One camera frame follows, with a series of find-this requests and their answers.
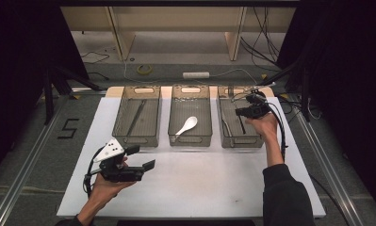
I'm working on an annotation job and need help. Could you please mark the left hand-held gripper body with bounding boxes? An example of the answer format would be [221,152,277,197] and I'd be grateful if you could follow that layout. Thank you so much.
[93,137,145,183]

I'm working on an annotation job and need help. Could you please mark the clear grey plastic bin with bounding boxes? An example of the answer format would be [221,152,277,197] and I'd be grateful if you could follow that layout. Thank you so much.
[216,85,265,149]
[167,84,214,148]
[111,85,162,149]

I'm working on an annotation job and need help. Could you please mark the white ceramic spoon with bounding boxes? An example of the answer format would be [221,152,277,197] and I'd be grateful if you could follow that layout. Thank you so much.
[172,116,199,138]

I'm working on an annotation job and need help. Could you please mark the beige wooden shelf unit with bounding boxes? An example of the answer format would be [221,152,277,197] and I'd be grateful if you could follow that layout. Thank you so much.
[60,6,297,62]

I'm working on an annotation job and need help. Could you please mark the metal floor rail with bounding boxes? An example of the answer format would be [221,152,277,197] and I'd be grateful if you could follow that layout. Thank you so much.
[0,93,69,226]
[290,103,366,226]

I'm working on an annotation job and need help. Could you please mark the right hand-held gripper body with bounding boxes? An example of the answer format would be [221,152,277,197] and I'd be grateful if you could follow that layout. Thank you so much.
[246,91,271,120]

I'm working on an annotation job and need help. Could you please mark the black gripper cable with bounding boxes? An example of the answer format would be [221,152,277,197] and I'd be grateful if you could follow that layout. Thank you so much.
[265,102,289,163]
[83,147,106,199]

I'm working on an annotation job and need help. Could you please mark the person's left hand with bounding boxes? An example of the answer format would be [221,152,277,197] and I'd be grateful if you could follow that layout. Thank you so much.
[90,173,137,203]

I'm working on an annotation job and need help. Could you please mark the yellow tape roll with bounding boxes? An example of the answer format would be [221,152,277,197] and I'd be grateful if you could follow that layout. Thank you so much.
[136,63,154,76]

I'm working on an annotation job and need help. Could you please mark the black cable bundle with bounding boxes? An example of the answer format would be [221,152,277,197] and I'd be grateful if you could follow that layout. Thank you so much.
[239,7,283,69]

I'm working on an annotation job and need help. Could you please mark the metal chopstick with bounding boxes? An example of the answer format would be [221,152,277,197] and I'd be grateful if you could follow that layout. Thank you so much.
[125,99,147,137]
[126,99,148,136]

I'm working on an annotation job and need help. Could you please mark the person's right hand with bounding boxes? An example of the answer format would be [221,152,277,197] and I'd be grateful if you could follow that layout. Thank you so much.
[245,113,280,141]

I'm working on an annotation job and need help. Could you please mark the black curtain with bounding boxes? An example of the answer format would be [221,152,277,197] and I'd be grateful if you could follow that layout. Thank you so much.
[276,0,376,208]
[0,0,90,177]

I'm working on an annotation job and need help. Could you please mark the black metal stand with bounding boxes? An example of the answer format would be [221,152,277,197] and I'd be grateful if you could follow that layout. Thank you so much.
[42,60,104,126]
[259,59,312,122]

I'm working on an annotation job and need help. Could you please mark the white power strip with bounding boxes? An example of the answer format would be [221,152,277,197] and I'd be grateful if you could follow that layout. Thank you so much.
[182,72,210,80]

